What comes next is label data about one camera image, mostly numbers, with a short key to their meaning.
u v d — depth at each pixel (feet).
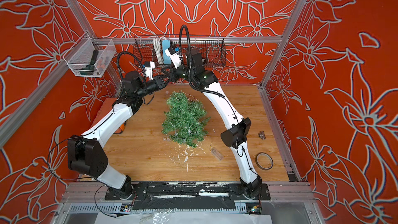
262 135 2.97
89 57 2.97
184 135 2.41
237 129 1.68
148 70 2.29
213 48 3.32
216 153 2.73
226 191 2.40
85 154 1.44
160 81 2.25
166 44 2.92
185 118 2.20
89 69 2.61
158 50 2.95
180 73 2.12
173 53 2.03
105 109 3.32
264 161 2.71
